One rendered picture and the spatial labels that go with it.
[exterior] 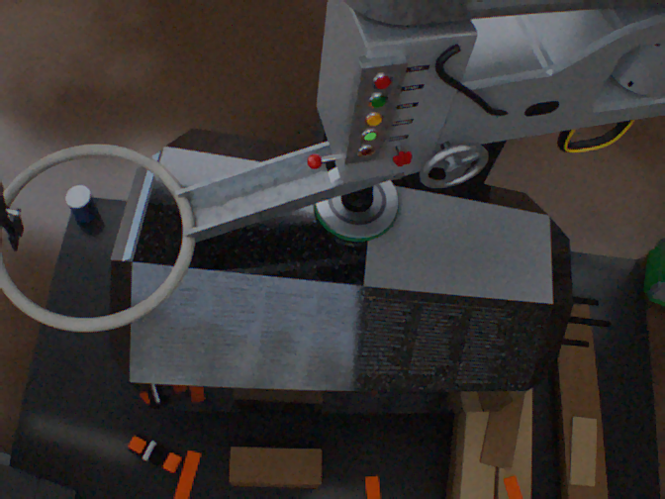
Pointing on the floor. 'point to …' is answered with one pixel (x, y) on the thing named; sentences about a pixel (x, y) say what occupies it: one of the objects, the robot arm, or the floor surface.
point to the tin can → (81, 204)
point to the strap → (365, 481)
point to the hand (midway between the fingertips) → (5, 239)
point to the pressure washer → (655, 273)
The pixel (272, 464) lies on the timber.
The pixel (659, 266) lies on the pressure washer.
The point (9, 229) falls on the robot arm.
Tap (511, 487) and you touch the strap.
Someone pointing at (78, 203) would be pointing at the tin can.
